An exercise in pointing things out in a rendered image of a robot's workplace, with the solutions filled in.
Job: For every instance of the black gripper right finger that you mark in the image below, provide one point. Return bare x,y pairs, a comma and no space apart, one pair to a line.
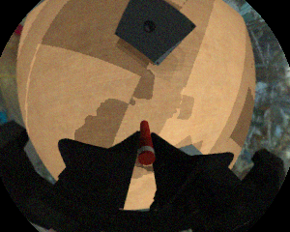
173,169

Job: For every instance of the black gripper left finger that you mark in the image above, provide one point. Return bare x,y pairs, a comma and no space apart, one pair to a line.
115,163

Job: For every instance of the red peg with white band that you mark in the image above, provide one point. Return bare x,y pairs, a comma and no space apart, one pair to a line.
145,151

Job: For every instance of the grey sloped panel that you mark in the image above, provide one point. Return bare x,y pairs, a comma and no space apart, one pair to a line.
153,27

